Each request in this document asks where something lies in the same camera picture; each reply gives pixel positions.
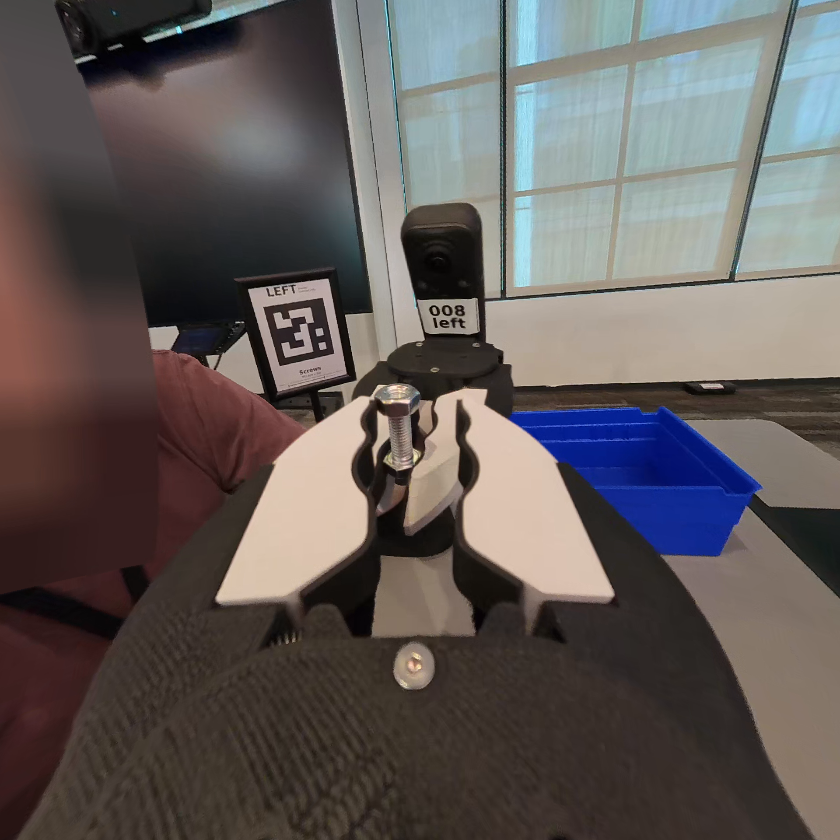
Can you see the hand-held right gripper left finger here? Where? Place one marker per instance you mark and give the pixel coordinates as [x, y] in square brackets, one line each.
[308, 512]

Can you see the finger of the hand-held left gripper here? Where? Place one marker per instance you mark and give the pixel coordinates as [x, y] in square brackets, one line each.
[436, 485]
[389, 502]

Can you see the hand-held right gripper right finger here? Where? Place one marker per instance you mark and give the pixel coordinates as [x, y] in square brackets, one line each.
[525, 512]

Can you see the silver hex nut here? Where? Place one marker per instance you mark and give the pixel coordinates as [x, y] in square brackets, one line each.
[400, 461]

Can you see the silver hex bolt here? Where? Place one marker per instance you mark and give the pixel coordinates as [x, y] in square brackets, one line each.
[398, 430]

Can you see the blue plastic bin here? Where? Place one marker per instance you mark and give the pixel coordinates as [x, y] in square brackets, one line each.
[656, 518]

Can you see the black framed marker sign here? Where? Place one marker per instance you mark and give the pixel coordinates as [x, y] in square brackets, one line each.
[295, 334]

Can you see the large window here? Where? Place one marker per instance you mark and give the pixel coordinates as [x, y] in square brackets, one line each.
[590, 131]

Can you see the small black floor device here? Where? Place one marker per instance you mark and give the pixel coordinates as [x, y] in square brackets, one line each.
[709, 387]

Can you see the black desk mat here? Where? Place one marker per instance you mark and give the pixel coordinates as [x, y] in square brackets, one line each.
[807, 531]

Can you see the black video bar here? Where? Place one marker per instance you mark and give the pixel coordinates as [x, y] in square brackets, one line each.
[131, 19]

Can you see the large black wall screen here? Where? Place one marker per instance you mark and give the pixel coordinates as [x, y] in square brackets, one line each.
[229, 164]

